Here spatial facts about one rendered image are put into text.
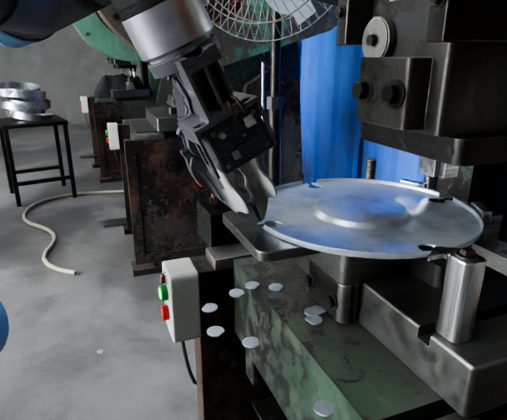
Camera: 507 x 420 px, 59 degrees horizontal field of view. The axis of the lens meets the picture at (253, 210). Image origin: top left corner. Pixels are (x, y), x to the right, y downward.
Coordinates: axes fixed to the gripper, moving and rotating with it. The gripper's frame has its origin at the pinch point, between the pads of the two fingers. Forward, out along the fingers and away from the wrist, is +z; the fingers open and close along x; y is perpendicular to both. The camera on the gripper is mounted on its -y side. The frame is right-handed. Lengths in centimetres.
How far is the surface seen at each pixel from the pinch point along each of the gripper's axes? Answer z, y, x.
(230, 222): 1.1, -2.5, -2.8
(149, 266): 75, -148, -23
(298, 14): -6, -72, 52
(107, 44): -12, -303, 28
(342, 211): 6.2, 1.4, 10.1
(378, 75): -6.9, 0.5, 21.2
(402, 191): 12.9, -4.1, 23.0
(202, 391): 39.0, -21.5, -19.7
